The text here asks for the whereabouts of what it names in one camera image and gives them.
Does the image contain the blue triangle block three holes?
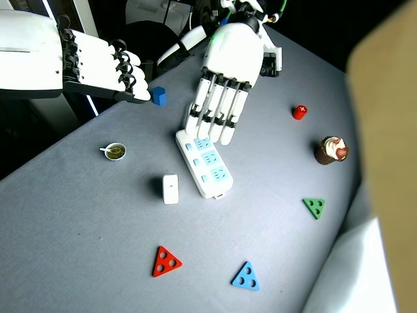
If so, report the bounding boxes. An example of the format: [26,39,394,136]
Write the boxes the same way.
[231,260,261,291]

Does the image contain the small white bowl with spoon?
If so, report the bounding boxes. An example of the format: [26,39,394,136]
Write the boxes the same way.
[99,142,127,161]

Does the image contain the black round bin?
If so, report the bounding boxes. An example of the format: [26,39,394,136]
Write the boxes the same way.
[123,20,196,78]

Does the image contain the white backdrop board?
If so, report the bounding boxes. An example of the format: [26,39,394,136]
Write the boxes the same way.
[302,182,400,313]

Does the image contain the white plug adapter block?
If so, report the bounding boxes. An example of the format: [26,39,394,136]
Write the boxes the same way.
[162,174,179,205]

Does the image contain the red cylinder with white cross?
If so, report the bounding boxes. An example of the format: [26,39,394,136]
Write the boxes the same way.
[292,104,308,121]

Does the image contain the brown board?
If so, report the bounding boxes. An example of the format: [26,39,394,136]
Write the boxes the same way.
[347,0,417,313]

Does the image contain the grey table cloth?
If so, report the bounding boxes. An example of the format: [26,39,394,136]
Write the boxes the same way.
[0,24,363,313]

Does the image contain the white power strip blue sockets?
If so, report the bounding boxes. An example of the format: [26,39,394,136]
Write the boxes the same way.
[175,129,235,200]

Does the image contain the green triangle block three holes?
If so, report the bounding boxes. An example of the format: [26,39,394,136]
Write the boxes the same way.
[302,198,326,220]

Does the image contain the toy chocolate cupcake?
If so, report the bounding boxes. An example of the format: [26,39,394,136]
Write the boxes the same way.
[314,135,349,166]

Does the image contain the blue cube block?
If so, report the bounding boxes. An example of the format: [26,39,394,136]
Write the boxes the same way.
[152,86,167,107]

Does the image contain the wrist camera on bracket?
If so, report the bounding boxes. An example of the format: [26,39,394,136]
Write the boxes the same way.
[259,32,283,78]

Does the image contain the red triangle block three holes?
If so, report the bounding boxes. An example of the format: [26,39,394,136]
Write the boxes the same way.
[152,245,183,278]

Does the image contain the white box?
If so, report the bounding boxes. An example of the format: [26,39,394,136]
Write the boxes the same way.
[125,0,196,37]

